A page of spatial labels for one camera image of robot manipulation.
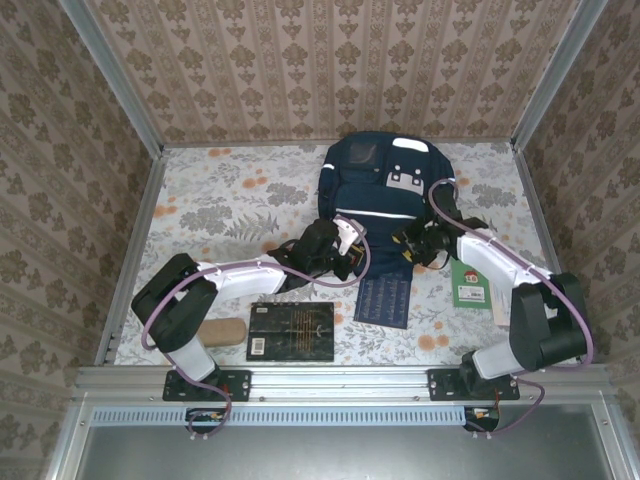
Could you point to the navy blue backpack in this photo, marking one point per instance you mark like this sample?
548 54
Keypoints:
370 200

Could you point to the blue notebook with barcode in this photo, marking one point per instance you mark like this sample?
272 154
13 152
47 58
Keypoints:
382 305

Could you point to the green book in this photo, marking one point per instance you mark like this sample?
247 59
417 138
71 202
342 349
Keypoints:
470 290

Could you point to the black paperback book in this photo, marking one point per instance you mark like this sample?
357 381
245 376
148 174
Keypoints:
295 332

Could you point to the brown cork pencil case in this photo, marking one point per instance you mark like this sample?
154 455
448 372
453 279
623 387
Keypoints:
225 331

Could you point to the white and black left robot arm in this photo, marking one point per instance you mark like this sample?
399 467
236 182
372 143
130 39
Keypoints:
240 280

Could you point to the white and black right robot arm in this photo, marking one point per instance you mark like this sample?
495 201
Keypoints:
485 255

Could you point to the floral table cover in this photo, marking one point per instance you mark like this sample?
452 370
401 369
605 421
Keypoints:
425 350

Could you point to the grey metal sheet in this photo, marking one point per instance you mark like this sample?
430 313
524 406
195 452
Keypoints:
325 455

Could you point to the aluminium side rail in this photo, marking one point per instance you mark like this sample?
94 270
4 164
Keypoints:
142 215
529 180

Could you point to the long aluminium base rail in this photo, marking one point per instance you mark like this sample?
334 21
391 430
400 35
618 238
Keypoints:
340 380

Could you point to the thin aluminium wall rail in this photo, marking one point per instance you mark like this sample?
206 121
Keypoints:
225 144

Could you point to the aluminium frame post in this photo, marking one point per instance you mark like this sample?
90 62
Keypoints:
560 75
110 75

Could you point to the aluminium lower frame bar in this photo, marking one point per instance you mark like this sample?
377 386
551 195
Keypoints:
617 440
67 440

